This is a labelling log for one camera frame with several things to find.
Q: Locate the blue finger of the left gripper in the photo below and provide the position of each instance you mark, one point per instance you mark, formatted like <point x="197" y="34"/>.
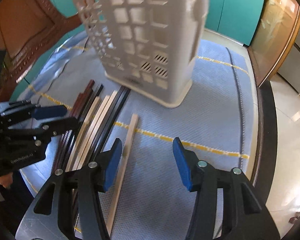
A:
<point x="62" y="126"/>
<point x="23" y="110"/>

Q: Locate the blue checked cloth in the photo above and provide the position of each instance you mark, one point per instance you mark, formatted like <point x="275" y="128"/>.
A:
<point x="215" y="120"/>

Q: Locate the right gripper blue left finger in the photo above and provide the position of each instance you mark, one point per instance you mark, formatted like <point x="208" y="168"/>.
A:
<point x="53" y="207"/>

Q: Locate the brown wooden chair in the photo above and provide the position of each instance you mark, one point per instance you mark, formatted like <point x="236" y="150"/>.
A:
<point x="28" y="29"/>

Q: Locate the wooden glass sliding door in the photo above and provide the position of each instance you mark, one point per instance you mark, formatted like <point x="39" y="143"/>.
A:
<point x="276" y="32"/>

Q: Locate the lone beige chopstick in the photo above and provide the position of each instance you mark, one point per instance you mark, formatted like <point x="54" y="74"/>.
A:
<point x="121" y="172"/>

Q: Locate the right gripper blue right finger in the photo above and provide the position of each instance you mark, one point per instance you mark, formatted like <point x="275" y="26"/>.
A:
<point x="242" y="213"/>

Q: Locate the silver refrigerator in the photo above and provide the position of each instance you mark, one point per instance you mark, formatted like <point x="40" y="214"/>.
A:
<point x="290" y="69"/>

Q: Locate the person's left hand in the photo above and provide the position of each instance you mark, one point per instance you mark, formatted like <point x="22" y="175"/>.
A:
<point x="6" y="180"/>

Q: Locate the white plastic utensil basket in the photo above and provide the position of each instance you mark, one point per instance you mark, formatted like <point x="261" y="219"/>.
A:
<point x="149" y="46"/>

